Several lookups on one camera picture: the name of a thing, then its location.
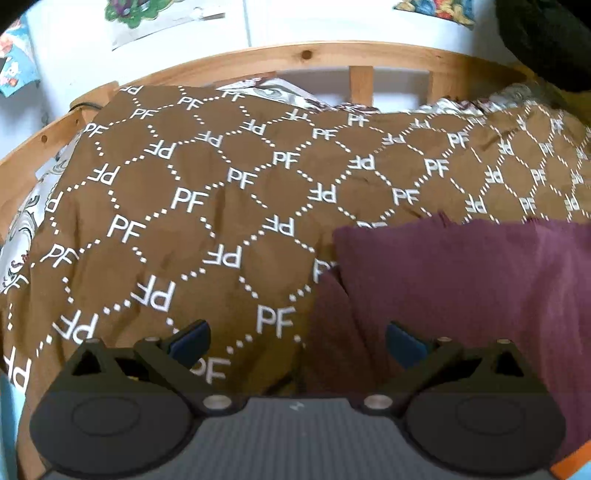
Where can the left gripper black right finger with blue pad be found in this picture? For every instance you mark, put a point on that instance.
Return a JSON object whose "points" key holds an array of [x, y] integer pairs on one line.
{"points": [[442, 362]]}

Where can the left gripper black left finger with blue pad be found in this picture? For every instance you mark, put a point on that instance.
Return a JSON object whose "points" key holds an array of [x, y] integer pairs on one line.
{"points": [[152, 365]]}

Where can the maroon long-sleeve shirt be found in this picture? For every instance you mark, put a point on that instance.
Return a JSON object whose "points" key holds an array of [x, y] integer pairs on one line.
{"points": [[475, 283]]}

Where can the brown PF patterned quilt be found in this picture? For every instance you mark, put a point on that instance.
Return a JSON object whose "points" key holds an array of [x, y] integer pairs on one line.
{"points": [[182, 204]]}

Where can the blue anime poster far left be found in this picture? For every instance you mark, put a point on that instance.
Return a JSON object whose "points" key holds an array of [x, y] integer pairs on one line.
{"points": [[20, 67]]}

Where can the black puffy jacket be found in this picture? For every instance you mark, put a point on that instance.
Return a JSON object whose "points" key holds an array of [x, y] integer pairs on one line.
{"points": [[552, 38]]}

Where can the wooden bed frame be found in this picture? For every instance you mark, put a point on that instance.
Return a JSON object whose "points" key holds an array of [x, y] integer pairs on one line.
{"points": [[451, 75]]}

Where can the anime boy wall poster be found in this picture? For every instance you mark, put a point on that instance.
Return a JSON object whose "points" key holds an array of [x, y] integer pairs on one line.
{"points": [[132, 20]]}

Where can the colourful landscape wall poster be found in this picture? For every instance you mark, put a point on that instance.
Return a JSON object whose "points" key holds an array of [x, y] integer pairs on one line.
{"points": [[457, 11]]}

